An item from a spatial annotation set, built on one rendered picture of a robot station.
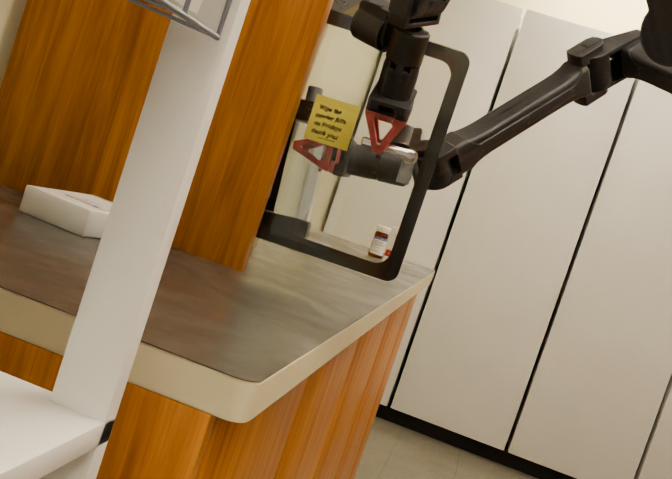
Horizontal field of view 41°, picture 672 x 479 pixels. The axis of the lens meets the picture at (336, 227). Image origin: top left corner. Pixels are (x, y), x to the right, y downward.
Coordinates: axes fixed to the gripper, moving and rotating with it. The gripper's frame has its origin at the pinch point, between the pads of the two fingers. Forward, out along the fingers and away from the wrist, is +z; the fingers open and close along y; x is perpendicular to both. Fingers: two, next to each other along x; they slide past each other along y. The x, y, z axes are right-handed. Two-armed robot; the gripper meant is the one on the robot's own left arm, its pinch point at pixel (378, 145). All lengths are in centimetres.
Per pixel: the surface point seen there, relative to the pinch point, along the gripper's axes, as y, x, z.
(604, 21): -367, 73, 44
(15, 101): 6, -60, 10
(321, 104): -5.2, -11.4, -1.8
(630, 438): -236, 141, 204
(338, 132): -3.8, -7.3, 1.4
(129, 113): 5.6, -39.9, 5.4
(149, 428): 75, -8, 2
